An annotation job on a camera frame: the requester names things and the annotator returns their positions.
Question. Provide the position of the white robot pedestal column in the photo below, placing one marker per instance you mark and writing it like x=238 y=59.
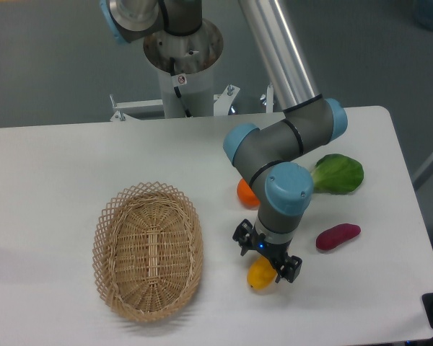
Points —
x=185 y=68

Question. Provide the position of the purple sweet potato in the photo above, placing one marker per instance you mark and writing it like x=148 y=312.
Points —
x=336 y=236

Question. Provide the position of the orange tangerine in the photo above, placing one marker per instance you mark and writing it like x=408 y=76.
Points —
x=246 y=196

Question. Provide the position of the green bok choy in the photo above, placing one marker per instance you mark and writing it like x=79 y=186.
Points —
x=337 y=174

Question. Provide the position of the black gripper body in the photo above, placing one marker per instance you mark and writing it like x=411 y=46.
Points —
x=271 y=245

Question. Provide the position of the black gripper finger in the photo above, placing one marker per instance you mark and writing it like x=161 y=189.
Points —
x=287 y=268
x=243 y=235

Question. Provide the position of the white metal base frame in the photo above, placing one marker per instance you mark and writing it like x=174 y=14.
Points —
x=224 y=104

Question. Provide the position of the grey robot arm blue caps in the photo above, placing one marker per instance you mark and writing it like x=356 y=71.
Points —
x=265 y=158

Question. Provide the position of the woven wicker basket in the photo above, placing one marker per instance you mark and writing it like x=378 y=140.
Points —
x=148 y=252

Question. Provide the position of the yellow mango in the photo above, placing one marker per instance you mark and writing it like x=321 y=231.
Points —
x=260 y=274

